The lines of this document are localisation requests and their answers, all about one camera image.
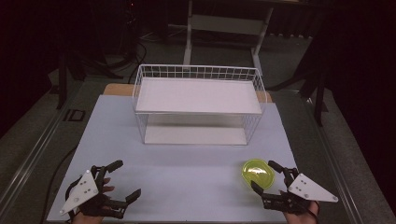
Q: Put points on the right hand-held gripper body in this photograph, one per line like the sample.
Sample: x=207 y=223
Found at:
x=308 y=189

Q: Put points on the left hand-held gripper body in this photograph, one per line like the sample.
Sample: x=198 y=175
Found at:
x=82 y=189

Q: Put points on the yellow-green plastic bowl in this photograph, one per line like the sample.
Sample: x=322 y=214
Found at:
x=258 y=174

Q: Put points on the person's left hand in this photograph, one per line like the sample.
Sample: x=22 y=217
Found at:
x=107 y=188

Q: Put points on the person's right hand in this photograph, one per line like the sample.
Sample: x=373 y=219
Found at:
x=302 y=217

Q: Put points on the pale blue table mat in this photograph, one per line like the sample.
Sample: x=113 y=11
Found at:
x=186 y=174

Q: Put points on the black floor socket plate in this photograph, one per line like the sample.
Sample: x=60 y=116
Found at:
x=74 y=115

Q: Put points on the black metal stand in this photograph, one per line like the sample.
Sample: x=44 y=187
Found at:
x=61 y=84
x=319 y=93

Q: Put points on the metal floor rail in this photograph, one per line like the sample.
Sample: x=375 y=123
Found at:
x=28 y=158
x=333 y=161

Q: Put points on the white metal desk frame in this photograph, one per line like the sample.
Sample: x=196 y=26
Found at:
x=229 y=25

